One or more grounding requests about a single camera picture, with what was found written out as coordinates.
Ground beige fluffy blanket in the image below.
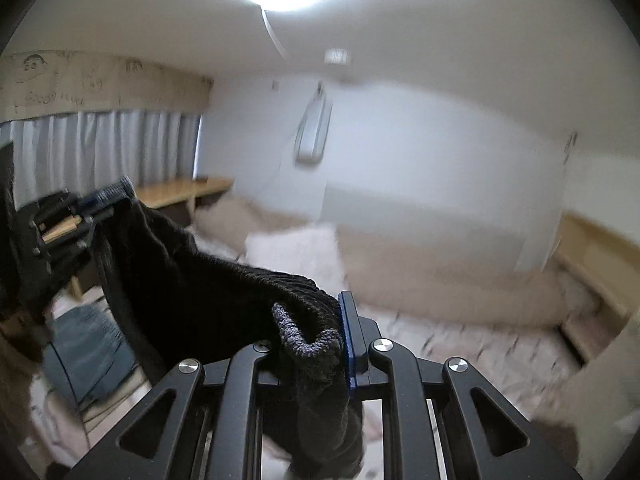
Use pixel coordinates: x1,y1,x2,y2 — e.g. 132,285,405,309
192,195,603,331

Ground printed white bed sheet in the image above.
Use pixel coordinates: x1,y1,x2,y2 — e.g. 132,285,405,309
20,220,583,480

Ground grey pleated curtain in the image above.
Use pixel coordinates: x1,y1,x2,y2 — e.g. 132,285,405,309
0,109,203,211

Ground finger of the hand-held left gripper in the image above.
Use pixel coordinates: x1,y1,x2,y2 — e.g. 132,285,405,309
70,176,134,227

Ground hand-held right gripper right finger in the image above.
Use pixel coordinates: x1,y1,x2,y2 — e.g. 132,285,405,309
338,290,577,480

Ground folded blue jeans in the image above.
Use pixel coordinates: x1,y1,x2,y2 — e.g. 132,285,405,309
44,305,138,403

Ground white fluffy pillow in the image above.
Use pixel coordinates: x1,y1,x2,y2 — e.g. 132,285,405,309
244,226,348,293

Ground beige printed curtain valance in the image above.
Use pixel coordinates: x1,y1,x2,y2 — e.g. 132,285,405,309
0,51,215,122

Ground white wall air conditioner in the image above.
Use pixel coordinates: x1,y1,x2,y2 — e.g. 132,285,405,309
294,84,333,165

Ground wooden bed headboard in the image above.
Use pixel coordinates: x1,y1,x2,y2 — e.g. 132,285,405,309
552,212,640,361

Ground black ribbed knit garment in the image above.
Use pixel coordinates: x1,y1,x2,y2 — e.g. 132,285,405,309
92,195,366,479

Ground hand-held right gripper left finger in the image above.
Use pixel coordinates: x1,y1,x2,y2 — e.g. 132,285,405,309
65,340,282,480

